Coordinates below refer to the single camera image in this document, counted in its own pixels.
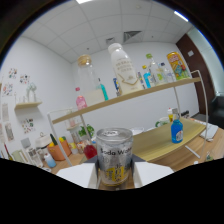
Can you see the small green potted plant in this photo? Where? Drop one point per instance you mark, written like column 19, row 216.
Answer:
column 86, row 130

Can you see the glass jar with wooden lid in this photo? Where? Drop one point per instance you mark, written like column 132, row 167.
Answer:
column 89, row 80

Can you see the red and blue box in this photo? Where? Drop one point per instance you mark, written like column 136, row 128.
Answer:
column 116, row 87

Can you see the teal liquid bottle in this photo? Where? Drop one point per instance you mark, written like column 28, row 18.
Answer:
column 104, row 91

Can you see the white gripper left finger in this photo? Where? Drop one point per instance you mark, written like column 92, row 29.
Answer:
column 78, row 175

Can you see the blue liquid bottle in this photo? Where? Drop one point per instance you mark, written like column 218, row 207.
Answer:
column 177, row 132

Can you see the brown door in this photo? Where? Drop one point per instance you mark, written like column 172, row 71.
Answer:
column 196, row 70

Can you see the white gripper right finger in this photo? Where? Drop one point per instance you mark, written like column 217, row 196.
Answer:
column 151, row 173

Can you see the wooden wall shelf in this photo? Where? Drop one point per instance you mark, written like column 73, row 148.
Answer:
column 28, row 105

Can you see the two-tier wooden shelf rack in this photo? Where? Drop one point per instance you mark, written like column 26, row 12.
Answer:
column 133, row 96

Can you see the large white milk bottle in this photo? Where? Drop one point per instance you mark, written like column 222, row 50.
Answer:
column 125, row 71

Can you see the orange pen holder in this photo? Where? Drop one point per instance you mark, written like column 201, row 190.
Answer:
column 60, row 151

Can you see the small pink bottle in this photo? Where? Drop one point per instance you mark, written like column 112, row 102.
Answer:
column 81, row 101

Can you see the clear bottle with green cap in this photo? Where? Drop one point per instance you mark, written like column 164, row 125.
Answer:
column 154, row 71

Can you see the green mint leaf jar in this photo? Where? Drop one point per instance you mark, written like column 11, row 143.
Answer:
column 209, row 156

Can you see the small clear bottle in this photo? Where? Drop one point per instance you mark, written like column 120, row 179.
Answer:
column 167, row 75

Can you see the yellow printed can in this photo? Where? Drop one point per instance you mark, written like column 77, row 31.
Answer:
column 178, row 66

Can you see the white bowl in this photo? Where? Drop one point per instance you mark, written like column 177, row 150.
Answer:
column 137, row 130

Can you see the white and green mug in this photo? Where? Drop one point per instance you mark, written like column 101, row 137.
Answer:
column 162, row 121

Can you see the light blue bottle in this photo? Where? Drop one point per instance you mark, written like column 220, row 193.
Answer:
column 147, row 79

